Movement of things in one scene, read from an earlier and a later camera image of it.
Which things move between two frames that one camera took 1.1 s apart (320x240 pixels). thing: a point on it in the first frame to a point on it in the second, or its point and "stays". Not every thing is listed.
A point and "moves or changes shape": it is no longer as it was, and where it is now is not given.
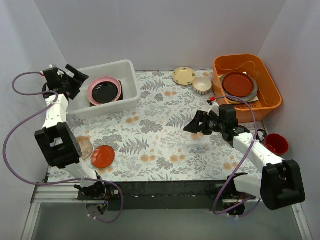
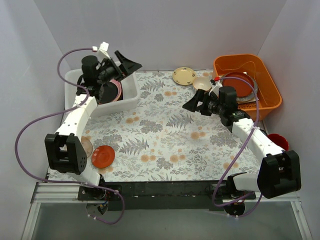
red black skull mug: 275,143 stays
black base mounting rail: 199,195 stays
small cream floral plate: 184,76 stays
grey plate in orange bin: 246,98 stays
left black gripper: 71,81 to 119,71
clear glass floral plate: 86,146 stays
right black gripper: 201,122 to 200,104
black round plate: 102,79 moves or changes shape
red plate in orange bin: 238,84 stays
